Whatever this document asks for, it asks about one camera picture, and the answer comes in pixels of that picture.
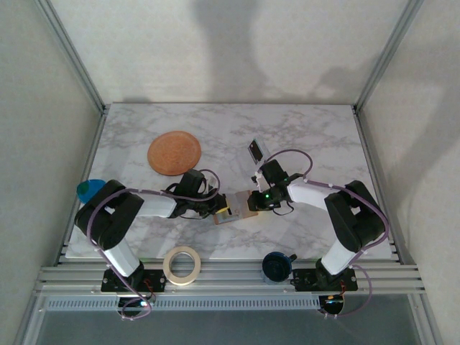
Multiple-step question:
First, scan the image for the dark blue mug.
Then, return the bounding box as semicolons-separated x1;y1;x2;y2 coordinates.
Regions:
261;251;299;285

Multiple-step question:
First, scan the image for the dark green credit card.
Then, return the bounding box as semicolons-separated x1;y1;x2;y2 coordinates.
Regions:
247;140;265;166

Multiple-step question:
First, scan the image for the aluminium side rail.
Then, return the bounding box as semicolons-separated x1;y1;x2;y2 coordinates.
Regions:
52;105;111;267
351;105;415;265

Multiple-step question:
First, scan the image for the beige masking tape roll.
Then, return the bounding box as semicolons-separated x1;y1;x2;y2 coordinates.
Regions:
162;246;202;287

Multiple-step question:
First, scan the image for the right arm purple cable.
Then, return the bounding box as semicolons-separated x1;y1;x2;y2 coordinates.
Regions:
264;148;391;319

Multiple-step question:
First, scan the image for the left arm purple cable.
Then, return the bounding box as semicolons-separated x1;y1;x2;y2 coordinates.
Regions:
87;168;226;321

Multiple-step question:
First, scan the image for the aluminium frame post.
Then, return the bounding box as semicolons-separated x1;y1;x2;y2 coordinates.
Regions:
353;0;426;113
33;0;111;113

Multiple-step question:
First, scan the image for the round cork mat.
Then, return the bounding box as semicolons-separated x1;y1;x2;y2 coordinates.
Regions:
147;131;203;178

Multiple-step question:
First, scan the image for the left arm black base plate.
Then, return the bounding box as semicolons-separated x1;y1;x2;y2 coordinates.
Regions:
101;268;168;293

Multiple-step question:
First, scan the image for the blue green plastic cup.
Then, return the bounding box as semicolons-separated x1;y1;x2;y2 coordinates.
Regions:
75;178;107;204

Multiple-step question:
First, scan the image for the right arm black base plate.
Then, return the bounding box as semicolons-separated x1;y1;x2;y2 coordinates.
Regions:
291;267;360;293

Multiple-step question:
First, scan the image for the grey slotted cable duct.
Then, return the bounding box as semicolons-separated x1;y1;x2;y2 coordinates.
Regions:
45;295;323;312

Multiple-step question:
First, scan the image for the black controller board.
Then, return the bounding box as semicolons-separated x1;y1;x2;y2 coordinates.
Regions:
117;295;155;313
317;293;348;316

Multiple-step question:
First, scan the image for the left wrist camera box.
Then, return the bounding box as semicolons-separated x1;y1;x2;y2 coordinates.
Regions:
206;175;221;198

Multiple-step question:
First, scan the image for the white pink credit card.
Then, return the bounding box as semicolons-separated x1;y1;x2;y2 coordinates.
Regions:
231;191;251;217

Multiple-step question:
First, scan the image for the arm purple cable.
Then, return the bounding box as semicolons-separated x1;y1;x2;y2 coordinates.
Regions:
264;148;391;319
87;168;226;321

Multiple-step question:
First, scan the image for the aluminium frame rail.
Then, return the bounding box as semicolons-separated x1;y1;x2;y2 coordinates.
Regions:
33;263;428;296

